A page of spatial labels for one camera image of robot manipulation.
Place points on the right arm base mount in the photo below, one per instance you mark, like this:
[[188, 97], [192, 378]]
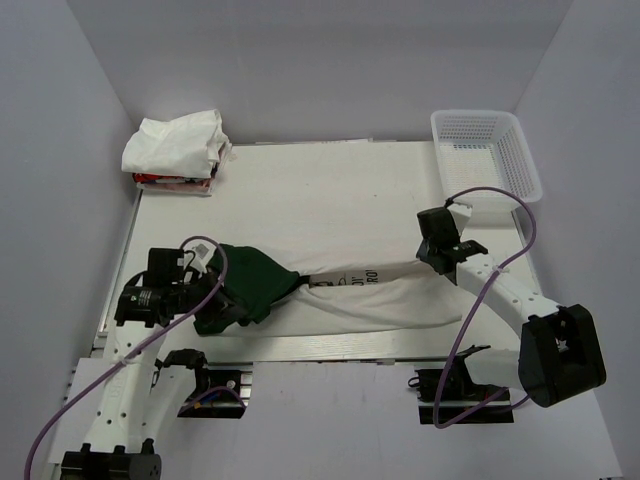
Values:
[[459, 394]]

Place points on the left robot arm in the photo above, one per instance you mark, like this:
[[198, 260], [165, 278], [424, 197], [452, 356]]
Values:
[[143, 393]]

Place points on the white and green t-shirt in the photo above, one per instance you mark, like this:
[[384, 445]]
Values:
[[262, 298]]

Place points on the crumpled white t-shirt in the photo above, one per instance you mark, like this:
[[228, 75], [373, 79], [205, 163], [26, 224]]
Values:
[[188, 146]]

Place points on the white plastic basket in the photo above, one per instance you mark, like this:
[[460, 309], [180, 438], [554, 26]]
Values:
[[486, 150]]

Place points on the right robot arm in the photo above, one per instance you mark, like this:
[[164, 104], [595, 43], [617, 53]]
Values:
[[559, 354]]

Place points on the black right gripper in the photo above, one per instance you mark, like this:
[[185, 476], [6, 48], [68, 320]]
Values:
[[423, 253]]

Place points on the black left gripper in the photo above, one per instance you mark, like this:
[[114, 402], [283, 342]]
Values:
[[219, 309]]

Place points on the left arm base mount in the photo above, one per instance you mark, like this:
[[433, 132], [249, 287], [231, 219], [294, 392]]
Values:
[[218, 392]]

